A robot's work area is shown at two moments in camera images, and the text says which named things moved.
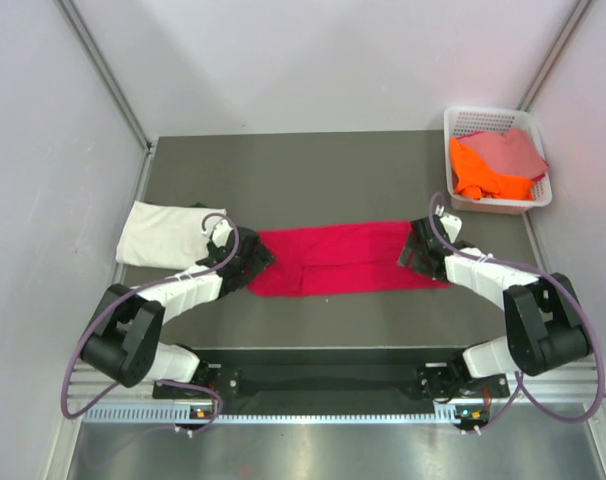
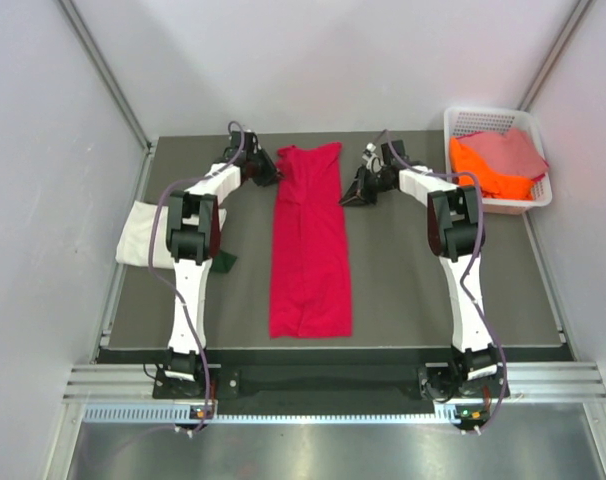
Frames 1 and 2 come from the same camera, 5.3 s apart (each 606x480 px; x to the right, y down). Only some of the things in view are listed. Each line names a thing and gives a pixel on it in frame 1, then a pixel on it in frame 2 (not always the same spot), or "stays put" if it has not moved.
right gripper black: [407, 254] to [359, 193]
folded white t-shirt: [169, 235] stays put
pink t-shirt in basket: [512, 152] stays put
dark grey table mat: [275, 181] stays put
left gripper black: [262, 260] to [271, 174]
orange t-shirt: [474, 178] stays put
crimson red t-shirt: [340, 260] to [311, 286]
